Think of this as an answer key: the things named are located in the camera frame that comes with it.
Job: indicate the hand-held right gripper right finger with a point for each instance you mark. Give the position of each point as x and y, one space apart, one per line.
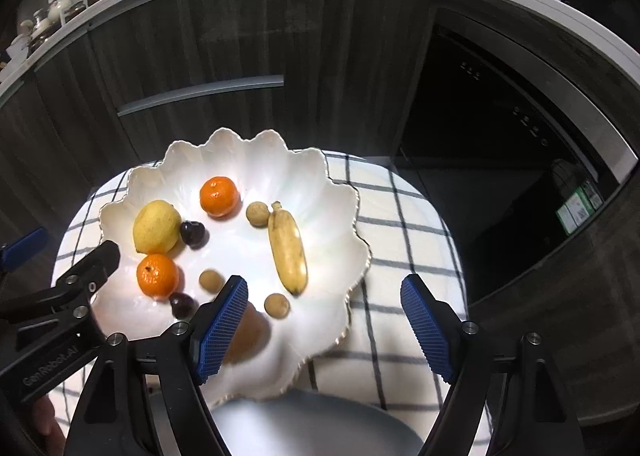
427 331

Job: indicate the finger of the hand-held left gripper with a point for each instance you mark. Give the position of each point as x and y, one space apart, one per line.
95 266
25 246

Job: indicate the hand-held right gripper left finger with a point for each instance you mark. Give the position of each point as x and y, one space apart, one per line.
220 331

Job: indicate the brown kiwi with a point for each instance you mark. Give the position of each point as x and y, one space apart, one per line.
252 336

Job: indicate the dark red cherry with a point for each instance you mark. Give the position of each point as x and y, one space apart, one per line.
192 232
182 305

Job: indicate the small brown longan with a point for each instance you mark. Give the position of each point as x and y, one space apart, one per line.
276 306
258 212
211 281

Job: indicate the orange tangerine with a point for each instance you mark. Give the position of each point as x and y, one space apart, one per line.
219 196
157 276

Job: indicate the yellow lemon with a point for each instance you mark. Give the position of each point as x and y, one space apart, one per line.
156 227

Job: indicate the white scalloped bowl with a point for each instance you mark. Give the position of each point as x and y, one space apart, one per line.
240 256

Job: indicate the small yellow banana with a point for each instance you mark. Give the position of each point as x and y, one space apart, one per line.
287 248

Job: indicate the pale blue plate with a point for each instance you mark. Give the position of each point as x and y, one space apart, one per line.
320 426

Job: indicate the person's left hand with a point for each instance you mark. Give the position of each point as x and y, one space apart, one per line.
47 416

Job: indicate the black white checked cloth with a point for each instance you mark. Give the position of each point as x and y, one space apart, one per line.
405 246

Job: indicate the green white sticker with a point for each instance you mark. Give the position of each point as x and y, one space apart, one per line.
580 211

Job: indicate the black built-in dishwasher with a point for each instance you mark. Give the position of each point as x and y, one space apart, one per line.
500 136

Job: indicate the white teapot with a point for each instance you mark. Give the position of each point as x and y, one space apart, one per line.
35 25
60 10

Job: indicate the dark wood lower cabinets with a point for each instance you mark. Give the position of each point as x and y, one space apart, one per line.
200 36

